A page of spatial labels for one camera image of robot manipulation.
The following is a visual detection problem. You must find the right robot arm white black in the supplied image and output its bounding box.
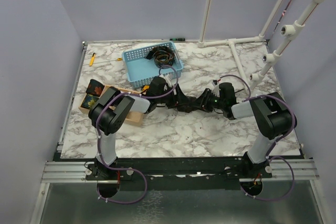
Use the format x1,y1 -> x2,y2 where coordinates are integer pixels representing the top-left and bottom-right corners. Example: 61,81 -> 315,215
192,82 -> 297,177

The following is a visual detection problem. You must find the rolled dark red-leaf tie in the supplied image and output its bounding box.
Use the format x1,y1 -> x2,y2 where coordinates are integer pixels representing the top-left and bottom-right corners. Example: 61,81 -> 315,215
86,79 -> 105,97

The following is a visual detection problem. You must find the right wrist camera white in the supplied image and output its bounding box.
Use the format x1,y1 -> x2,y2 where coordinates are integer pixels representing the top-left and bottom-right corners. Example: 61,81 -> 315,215
212,79 -> 221,97

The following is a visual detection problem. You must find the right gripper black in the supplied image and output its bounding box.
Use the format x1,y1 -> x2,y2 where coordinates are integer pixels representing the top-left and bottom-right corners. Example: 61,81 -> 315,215
190,89 -> 225,113

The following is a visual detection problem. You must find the small yellow utility knife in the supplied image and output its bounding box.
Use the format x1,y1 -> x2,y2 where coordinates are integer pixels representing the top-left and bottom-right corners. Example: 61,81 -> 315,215
89,52 -> 96,67

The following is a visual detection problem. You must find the white PVC pipe rack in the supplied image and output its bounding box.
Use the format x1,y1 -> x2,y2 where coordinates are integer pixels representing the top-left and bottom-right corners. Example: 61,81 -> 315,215
250,0 -> 325,90

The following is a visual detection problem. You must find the rolled black orange tie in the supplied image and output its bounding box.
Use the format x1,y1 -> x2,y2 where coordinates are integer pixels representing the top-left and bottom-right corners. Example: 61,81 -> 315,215
144,46 -> 175,68

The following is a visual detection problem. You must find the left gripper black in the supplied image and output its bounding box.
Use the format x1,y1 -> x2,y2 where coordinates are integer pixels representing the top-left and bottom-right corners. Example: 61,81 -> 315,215
156,84 -> 191,109

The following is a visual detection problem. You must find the brown blue floral tie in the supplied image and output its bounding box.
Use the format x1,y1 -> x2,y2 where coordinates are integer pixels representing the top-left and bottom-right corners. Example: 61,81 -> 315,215
176,97 -> 207,113

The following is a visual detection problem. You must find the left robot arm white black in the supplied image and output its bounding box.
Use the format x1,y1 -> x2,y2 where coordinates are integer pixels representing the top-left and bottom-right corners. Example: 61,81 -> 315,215
88,76 -> 196,179

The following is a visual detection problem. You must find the blue perforated plastic basket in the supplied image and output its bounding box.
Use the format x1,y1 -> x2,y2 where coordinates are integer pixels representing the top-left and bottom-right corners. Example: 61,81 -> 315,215
122,41 -> 184,89

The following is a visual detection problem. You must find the orange utility knife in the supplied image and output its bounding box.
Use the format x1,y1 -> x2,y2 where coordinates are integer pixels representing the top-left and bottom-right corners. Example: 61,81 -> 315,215
141,85 -> 150,93

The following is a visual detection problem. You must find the white PVC pipe frame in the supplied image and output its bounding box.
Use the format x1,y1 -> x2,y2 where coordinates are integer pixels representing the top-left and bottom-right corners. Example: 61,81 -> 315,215
197,0 -> 284,81

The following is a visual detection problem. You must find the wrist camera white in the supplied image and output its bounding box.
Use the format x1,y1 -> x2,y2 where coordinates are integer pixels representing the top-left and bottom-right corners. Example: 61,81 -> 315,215
161,73 -> 174,88
212,79 -> 221,97

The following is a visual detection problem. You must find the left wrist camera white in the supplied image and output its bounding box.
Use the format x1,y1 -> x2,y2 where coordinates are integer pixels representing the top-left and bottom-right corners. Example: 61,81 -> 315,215
161,73 -> 174,88

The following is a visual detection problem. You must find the black mounting rail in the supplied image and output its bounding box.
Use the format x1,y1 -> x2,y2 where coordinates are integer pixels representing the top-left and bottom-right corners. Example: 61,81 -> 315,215
86,156 -> 272,191

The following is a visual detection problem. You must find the rolled blue yellow-leaf tie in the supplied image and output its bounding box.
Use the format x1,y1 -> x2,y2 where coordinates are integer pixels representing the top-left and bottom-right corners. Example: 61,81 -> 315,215
80,94 -> 99,110

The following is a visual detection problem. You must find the green black marker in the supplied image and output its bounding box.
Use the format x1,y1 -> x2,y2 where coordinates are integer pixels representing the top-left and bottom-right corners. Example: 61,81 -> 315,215
170,38 -> 185,41

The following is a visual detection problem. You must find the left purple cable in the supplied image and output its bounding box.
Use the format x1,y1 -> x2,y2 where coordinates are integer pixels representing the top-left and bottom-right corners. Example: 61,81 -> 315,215
94,64 -> 181,205

